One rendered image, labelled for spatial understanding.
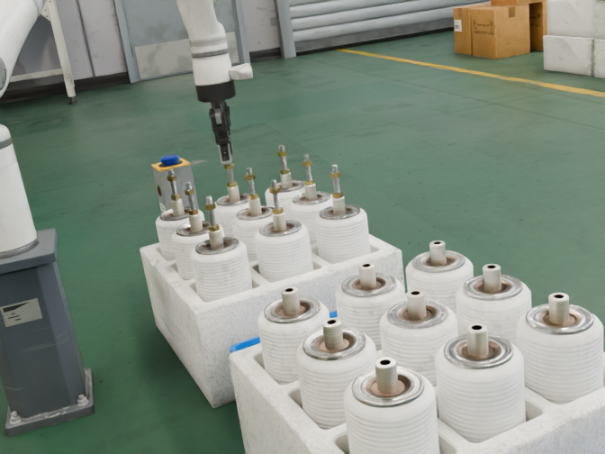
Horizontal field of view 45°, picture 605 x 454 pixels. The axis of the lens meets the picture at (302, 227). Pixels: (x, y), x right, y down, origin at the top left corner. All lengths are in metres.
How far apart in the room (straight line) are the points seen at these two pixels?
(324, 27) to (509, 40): 2.06
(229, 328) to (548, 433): 0.58
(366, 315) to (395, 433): 0.26
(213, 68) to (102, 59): 4.80
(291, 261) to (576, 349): 0.55
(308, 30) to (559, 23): 2.78
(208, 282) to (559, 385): 0.60
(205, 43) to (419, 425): 0.87
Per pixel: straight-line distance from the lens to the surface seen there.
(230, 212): 1.47
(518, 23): 4.91
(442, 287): 1.05
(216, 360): 1.24
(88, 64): 6.20
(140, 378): 1.43
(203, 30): 1.41
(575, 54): 4.05
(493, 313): 0.96
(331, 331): 0.87
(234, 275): 1.23
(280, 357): 0.97
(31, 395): 1.35
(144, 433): 1.27
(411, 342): 0.90
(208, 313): 1.21
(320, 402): 0.88
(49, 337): 1.30
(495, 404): 0.83
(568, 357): 0.89
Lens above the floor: 0.67
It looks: 19 degrees down
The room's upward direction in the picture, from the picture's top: 8 degrees counter-clockwise
